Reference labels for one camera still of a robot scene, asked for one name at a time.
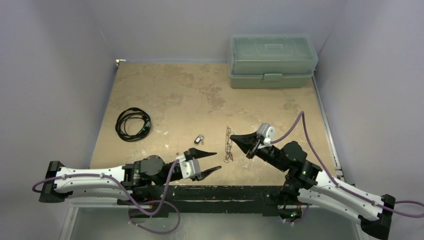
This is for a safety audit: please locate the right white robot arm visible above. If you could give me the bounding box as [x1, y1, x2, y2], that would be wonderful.
[229, 132, 396, 240]

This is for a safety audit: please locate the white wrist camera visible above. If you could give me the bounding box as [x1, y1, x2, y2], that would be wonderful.
[179, 159, 202, 179]
[256, 123, 276, 148]

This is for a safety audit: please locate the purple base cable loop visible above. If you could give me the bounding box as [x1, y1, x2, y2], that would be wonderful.
[127, 199, 181, 235]

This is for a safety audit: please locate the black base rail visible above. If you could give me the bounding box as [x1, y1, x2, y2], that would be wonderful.
[117, 184, 316, 219]

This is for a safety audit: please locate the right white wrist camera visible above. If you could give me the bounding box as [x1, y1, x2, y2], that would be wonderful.
[256, 123, 276, 148]

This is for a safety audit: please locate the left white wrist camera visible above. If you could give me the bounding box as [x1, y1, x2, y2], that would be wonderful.
[179, 159, 202, 179]

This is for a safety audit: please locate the coiled black cable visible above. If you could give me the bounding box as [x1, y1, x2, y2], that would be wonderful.
[114, 107, 152, 143]

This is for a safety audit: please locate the silver foot-shaped keyring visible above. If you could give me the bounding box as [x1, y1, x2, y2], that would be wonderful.
[223, 125, 234, 164]

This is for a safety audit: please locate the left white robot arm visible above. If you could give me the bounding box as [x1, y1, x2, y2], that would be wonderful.
[32, 148, 221, 205]

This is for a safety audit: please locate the green plastic storage box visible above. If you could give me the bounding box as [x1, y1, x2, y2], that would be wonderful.
[227, 34, 318, 89]

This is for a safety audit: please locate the small key fob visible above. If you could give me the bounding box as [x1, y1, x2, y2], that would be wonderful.
[193, 134, 205, 145]

